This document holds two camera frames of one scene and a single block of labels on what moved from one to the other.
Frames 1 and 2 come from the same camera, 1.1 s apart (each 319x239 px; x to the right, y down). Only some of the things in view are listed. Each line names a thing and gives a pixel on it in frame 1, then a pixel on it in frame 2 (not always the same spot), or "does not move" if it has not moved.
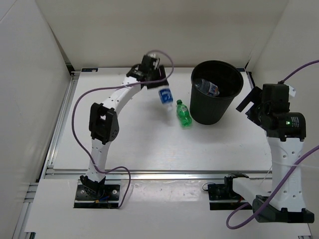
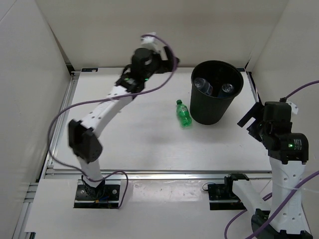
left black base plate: (103, 196) does not move
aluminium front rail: (159, 175) does not move
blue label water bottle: (166, 97) -> (227, 90)
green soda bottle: (184, 113) does not move
